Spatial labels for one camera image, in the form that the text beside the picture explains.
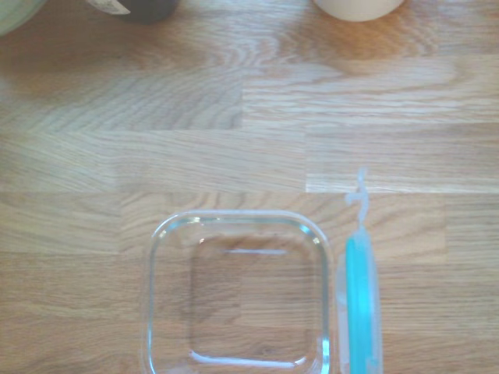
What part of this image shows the clear lid with teal seal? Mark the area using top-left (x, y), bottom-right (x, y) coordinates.
top-left (335, 167), bottom-right (385, 374)

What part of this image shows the clear glass food container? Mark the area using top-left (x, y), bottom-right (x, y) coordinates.
top-left (140, 209), bottom-right (335, 374)

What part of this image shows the black cup with label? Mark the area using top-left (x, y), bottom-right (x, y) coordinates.
top-left (87, 0), bottom-right (181, 23)

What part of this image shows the mint green bowl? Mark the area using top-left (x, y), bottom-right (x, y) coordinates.
top-left (0, 0), bottom-right (48, 37)

